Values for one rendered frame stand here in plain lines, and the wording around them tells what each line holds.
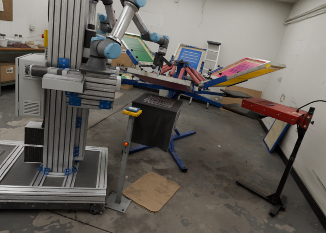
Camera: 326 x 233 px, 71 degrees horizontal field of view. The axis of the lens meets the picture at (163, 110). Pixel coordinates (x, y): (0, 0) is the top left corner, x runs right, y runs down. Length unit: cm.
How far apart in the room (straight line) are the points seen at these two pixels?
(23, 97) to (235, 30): 560
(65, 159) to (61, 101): 54
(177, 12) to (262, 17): 219
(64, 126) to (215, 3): 547
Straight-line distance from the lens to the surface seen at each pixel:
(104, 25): 260
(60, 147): 226
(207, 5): 678
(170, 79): 202
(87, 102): 191
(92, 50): 181
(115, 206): 237
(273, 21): 686
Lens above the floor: 157
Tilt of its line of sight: 17 degrees down
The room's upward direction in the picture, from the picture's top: 11 degrees clockwise
